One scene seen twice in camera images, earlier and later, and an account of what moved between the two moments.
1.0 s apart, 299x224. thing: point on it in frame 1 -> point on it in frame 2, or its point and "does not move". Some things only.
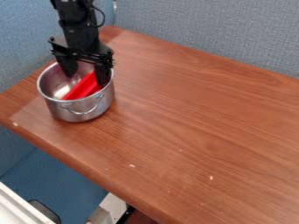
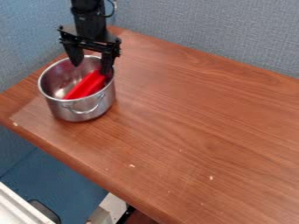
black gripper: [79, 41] -> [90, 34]
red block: [85, 87] does not move
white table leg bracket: [110, 211] does not move
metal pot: [55, 85] does not move
